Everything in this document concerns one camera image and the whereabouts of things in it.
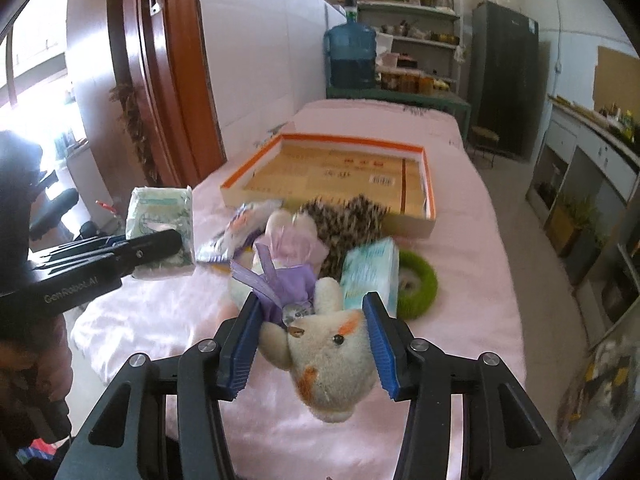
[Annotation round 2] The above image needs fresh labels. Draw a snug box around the small green tissue pack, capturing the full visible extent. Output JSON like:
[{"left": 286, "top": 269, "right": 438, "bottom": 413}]
[{"left": 126, "top": 188, "right": 195, "bottom": 280}]

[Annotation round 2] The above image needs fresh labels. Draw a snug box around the purple cartoon wipes pack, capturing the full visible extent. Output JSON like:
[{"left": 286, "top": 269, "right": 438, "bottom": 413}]
[{"left": 195, "top": 200, "right": 283, "bottom": 266}]

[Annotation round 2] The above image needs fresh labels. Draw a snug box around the plush bunny pink hat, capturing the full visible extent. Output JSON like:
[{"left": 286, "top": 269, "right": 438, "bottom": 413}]
[{"left": 229, "top": 209, "right": 329, "bottom": 324}]

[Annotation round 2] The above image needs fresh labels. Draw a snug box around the plush bunny purple bow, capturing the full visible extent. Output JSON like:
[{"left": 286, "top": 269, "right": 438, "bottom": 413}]
[{"left": 228, "top": 242, "right": 382, "bottom": 424}]

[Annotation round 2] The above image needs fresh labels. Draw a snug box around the green ring toy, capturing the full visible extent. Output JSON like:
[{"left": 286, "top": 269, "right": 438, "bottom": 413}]
[{"left": 397, "top": 249, "right": 438, "bottom": 321}]

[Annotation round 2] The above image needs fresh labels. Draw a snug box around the large green tissue pack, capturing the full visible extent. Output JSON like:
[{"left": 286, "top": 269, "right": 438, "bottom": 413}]
[{"left": 341, "top": 237, "right": 399, "bottom": 318}]

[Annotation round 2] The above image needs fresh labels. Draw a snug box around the person's left hand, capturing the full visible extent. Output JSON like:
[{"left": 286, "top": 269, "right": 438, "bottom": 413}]
[{"left": 1, "top": 315, "right": 73, "bottom": 408}]

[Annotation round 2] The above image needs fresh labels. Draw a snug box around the orange rimmed cardboard tray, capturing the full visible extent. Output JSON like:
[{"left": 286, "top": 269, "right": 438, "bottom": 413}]
[{"left": 220, "top": 133, "right": 437, "bottom": 240}]

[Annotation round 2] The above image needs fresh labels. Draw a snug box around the leopard print scrunchie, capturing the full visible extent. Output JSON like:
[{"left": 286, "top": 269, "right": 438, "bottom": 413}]
[{"left": 298, "top": 194, "right": 388, "bottom": 281}]

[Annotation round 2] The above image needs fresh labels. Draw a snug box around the potted green plant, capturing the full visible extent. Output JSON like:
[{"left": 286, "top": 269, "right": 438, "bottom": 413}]
[{"left": 546, "top": 193, "right": 599, "bottom": 258}]

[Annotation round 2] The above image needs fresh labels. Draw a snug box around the blue water jug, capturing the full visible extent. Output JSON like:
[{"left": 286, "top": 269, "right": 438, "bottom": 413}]
[{"left": 323, "top": 0, "right": 376, "bottom": 90}]

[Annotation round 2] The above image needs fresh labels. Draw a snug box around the white kitchen counter cabinet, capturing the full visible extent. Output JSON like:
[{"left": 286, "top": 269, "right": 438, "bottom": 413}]
[{"left": 526, "top": 98, "right": 639, "bottom": 288}]

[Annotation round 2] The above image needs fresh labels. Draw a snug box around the small round stool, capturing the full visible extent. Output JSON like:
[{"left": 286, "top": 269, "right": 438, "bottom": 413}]
[{"left": 470, "top": 126, "right": 500, "bottom": 167}]

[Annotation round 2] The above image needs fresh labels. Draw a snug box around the green metal shelf rack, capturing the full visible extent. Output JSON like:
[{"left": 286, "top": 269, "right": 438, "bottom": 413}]
[{"left": 357, "top": 0, "right": 464, "bottom": 93}]

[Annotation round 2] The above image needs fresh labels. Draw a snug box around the black refrigerator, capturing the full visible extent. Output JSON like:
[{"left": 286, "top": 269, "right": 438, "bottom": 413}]
[{"left": 468, "top": 1, "right": 539, "bottom": 158}]

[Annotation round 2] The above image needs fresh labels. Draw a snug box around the red wooden door frame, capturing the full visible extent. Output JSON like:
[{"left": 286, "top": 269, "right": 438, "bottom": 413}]
[{"left": 107, "top": 0, "right": 227, "bottom": 188}]

